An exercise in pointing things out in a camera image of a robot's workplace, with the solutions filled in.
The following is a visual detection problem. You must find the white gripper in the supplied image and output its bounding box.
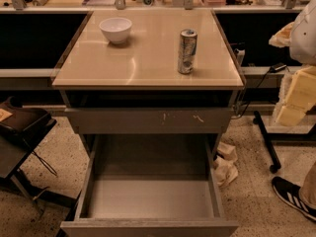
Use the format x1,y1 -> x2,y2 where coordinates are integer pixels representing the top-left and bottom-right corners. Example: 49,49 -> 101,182
269,22 -> 316,126

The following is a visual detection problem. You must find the silver redbull can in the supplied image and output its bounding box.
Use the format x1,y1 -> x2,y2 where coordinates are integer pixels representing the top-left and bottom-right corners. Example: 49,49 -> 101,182
178,29 -> 198,74

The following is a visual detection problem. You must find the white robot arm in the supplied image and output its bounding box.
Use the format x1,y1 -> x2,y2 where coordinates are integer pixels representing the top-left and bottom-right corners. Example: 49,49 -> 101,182
269,0 -> 316,126

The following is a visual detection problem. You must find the grey drawer cabinet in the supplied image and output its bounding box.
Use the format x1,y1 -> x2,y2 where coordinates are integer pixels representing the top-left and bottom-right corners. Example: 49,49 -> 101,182
51,8 -> 247,237

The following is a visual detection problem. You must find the open grey bottom drawer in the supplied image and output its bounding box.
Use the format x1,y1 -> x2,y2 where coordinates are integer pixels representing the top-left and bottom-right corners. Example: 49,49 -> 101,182
61,134 -> 238,237

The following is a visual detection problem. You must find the closed grey middle drawer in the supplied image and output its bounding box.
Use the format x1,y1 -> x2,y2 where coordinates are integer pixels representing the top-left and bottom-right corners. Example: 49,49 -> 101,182
65,108 -> 232,134

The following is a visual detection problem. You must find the black power adapter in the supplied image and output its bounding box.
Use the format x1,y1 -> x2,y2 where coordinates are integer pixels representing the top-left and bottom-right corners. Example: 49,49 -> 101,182
269,62 -> 286,73

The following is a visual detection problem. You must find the black wheeled stand leg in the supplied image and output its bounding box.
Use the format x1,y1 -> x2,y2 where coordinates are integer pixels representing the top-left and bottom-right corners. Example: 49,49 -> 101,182
253,111 -> 281,174

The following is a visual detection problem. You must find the black and white sneaker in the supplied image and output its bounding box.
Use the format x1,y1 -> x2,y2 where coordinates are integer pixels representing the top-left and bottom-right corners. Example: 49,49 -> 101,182
272,177 -> 316,221

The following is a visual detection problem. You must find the white ceramic bowl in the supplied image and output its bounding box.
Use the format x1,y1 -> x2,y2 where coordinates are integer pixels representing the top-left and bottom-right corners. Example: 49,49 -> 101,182
99,17 -> 132,43

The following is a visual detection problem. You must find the dark side table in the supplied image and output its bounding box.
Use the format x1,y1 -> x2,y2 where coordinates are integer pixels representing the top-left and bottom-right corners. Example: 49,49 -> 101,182
0,97 -> 76,213

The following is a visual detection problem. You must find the black power cable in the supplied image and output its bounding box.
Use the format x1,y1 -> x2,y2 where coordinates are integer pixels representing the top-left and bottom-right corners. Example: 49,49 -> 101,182
231,70 -> 273,120

